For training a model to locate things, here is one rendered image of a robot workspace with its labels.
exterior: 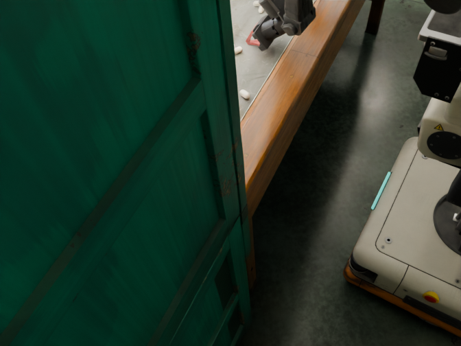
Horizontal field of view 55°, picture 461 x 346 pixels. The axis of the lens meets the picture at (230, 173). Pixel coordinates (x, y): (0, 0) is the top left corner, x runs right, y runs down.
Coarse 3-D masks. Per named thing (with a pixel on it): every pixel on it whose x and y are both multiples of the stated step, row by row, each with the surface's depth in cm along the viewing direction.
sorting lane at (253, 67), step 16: (240, 0) 157; (256, 0) 156; (240, 16) 152; (256, 16) 151; (240, 32) 147; (256, 48) 142; (272, 48) 142; (240, 64) 139; (256, 64) 138; (272, 64) 138; (240, 80) 135; (256, 80) 134; (240, 96) 131; (256, 96) 130; (240, 112) 128
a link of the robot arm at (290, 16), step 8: (288, 0) 115; (296, 0) 112; (304, 0) 113; (312, 0) 117; (288, 8) 117; (296, 8) 115; (304, 8) 116; (312, 8) 119; (288, 16) 120; (296, 16) 117; (304, 16) 118; (312, 16) 122; (296, 24) 120; (304, 24) 121
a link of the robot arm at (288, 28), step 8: (264, 0) 124; (272, 0) 122; (280, 0) 123; (264, 8) 126; (272, 8) 125; (280, 8) 123; (272, 16) 127; (280, 16) 124; (288, 24) 122; (288, 32) 124; (296, 32) 122
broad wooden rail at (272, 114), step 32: (320, 0) 150; (352, 0) 151; (320, 32) 141; (288, 64) 134; (320, 64) 140; (288, 96) 126; (256, 128) 121; (288, 128) 130; (256, 160) 115; (256, 192) 120
